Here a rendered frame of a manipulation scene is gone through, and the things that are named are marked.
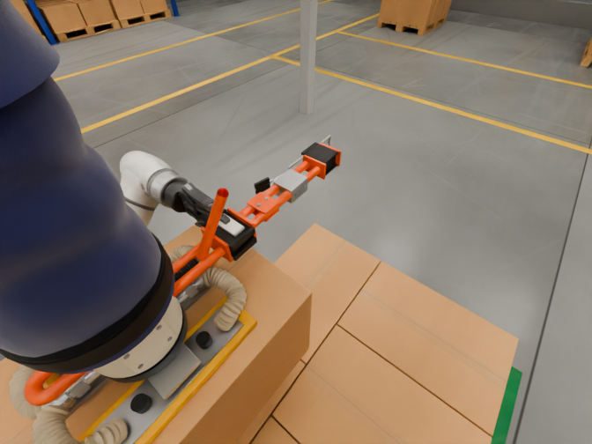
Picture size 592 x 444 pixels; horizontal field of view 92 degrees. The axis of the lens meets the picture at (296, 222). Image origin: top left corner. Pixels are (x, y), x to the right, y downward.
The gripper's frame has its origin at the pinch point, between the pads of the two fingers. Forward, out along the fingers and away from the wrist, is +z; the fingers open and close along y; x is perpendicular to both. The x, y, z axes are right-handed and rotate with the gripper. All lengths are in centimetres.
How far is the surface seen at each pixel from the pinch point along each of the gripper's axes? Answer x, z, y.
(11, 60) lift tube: 19.0, 8.8, -42.0
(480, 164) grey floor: -268, 35, 120
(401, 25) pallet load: -638, -221, 109
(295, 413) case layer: 10, 27, 65
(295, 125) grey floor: -214, -154, 120
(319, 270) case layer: -41, 0, 65
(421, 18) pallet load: -638, -184, 94
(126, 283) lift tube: 22.5, 10.3, -18.4
